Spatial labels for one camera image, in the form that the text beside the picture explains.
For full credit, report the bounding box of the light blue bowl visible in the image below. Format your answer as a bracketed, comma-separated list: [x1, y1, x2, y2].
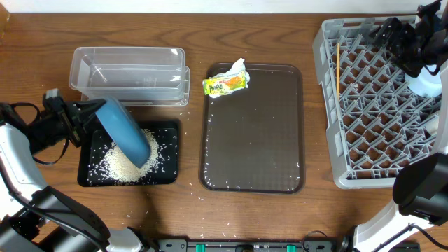
[405, 65, 442, 97]

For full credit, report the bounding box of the dark blue plate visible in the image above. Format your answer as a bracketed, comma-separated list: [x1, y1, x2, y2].
[95, 97, 151, 168]

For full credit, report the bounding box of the wooden chopstick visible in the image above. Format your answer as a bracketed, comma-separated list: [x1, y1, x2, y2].
[336, 42, 341, 103]

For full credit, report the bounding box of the yellow green snack wrapper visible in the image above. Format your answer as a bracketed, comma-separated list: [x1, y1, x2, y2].
[202, 70, 250, 98]

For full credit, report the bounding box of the white tissue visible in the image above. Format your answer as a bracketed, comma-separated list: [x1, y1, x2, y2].
[224, 58, 251, 84]

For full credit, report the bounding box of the white cup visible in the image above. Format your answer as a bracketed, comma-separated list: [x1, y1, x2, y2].
[424, 111, 439, 136]

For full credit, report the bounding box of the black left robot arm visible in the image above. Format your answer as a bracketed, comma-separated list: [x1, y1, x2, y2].
[1, 89, 151, 251]

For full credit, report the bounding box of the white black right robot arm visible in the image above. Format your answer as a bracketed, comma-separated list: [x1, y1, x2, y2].
[337, 0, 447, 251]

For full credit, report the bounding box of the grey dishwasher rack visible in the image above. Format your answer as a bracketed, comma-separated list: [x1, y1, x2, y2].
[312, 17, 442, 190]

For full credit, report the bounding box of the black plastic bin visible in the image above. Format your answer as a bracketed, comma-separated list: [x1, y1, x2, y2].
[78, 121, 179, 187]

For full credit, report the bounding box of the clear plastic bin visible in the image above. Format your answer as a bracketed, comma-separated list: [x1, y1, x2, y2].
[69, 47, 190, 106]

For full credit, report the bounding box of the pile of white rice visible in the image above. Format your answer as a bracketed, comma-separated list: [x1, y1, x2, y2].
[99, 129, 162, 183]

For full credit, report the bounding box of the dark brown serving tray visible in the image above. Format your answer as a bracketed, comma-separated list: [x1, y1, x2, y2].
[199, 64, 306, 194]

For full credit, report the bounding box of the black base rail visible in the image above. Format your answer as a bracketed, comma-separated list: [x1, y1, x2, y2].
[153, 238, 421, 252]

